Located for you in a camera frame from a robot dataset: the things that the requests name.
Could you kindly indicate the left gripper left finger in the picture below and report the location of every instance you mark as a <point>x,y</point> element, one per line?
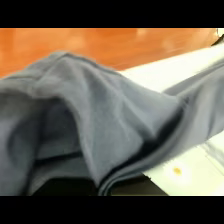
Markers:
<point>63,188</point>

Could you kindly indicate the blue T-shirt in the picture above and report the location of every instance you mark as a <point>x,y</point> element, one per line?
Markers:
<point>100,110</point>

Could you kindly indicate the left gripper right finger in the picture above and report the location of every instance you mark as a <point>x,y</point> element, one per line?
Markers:
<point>136,187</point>

